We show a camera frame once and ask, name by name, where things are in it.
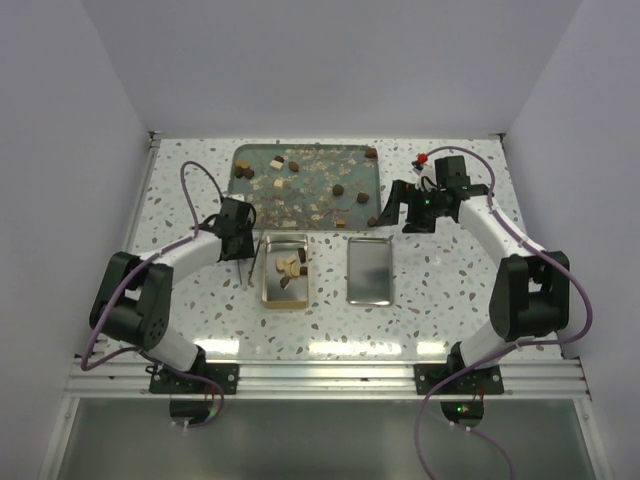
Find dark chocolate left pair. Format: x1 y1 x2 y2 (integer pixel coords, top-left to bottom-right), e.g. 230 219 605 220
235 167 255 179

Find gold tin box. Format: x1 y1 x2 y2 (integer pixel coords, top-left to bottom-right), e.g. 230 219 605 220
261 233 310 310

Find metal tongs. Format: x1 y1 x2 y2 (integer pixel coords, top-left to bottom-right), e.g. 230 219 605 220
236 228 265 289

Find blue floral serving tray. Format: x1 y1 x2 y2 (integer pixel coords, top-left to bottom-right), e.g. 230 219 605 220
228 144 382 231

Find white heart chocolate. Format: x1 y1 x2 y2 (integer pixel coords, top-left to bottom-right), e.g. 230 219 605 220
284 263 301 278

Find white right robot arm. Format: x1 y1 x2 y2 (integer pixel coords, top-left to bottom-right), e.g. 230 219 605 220
373 153 569 393

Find aluminium front rail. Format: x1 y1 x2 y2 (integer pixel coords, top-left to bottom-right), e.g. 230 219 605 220
64 360 590 400

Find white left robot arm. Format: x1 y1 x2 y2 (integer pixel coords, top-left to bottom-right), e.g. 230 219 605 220
81 197 257 393

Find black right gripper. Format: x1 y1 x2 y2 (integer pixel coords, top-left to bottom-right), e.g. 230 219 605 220
376 179 449 234

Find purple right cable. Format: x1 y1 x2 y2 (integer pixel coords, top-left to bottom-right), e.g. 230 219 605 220
417 145 596 480

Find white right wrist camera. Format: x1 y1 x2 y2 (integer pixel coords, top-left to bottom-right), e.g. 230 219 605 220
411 153 437 191

